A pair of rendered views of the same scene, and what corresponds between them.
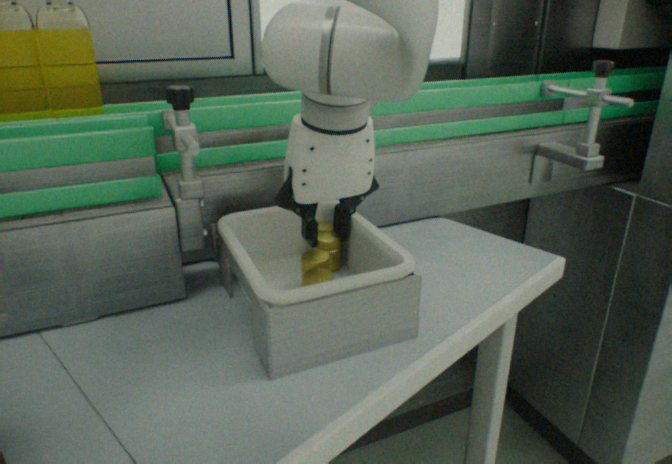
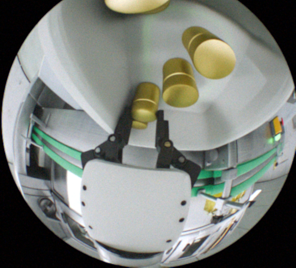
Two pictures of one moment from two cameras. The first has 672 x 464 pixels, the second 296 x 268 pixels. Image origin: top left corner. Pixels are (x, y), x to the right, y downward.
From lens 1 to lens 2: 0.54 m
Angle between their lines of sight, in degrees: 20
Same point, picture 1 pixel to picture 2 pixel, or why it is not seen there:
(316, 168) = (165, 224)
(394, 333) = not seen: outside the picture
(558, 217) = (57, 100)
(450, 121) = (63, 152)
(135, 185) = (240, 172)
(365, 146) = (92, 224)
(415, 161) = (75, 141)
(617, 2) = (41, 157)
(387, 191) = (91, 130)
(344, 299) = not seen: outside the picture
